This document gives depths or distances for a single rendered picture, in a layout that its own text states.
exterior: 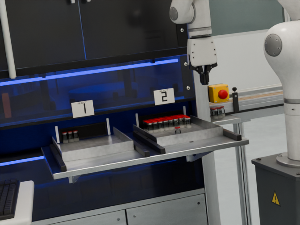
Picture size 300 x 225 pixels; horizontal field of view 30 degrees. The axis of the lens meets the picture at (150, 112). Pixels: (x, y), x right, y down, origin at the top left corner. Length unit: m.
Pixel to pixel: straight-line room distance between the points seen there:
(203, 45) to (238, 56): 5.48
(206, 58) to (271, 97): 0.68
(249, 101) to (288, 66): 0.94
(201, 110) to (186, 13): 0.57
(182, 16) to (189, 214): 0.91
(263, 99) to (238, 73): 4.89
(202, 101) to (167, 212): 0.49
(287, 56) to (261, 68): 6.00
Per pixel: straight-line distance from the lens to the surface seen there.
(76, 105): 2.23
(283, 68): 1.66
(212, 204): 2.47
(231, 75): 7.44
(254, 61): 7.57
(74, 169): 1.87
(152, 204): 2.38
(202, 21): 1.98
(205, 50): 2.01
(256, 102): 2.59
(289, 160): 1.75
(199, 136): 2.08
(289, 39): 1.62
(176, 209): 2.42
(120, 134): 2.22
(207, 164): 2.42
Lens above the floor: 1.33
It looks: 9 degrees down
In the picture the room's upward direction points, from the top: 7 degrees counter-clockwise
